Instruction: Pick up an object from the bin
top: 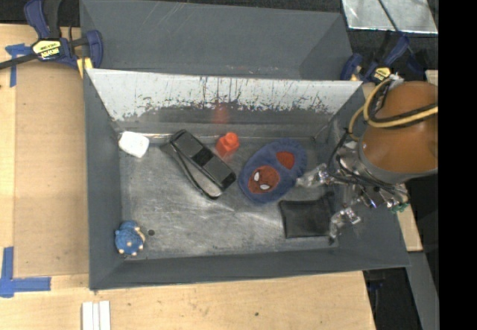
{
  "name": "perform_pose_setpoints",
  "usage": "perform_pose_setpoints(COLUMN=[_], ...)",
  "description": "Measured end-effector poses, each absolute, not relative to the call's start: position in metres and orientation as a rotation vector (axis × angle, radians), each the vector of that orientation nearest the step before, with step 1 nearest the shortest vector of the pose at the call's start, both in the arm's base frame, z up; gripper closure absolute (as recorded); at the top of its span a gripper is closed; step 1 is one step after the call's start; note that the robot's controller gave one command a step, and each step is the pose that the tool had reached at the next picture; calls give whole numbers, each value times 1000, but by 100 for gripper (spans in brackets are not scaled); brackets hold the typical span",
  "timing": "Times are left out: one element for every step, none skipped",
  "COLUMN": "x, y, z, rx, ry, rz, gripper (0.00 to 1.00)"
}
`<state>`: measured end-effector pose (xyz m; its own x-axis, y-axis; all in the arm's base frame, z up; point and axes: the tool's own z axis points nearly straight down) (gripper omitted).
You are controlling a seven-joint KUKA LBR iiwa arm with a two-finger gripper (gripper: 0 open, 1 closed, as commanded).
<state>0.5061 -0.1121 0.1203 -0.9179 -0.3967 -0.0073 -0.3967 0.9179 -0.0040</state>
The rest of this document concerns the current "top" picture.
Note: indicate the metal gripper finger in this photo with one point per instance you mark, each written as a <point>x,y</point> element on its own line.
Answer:
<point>344,217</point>
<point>316,176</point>

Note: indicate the black square pouch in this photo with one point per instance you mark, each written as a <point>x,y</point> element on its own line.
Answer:
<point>305,217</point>

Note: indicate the blue slipper with red mask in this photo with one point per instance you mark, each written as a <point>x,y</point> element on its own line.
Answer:
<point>272,172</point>

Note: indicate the red toy block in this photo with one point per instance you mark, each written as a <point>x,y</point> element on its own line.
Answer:
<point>227,144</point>

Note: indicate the black stapler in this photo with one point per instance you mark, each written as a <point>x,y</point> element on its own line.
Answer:
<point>203,162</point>

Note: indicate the grey metal bin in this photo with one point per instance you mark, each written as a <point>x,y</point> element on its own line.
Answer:
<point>208,224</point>

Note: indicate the white plastic object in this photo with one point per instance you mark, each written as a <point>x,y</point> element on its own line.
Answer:
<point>133,143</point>

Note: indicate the blue toy animal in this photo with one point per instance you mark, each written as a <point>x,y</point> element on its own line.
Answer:
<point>128,239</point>

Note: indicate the pale wood board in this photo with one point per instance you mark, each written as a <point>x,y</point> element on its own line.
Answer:
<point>50,172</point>

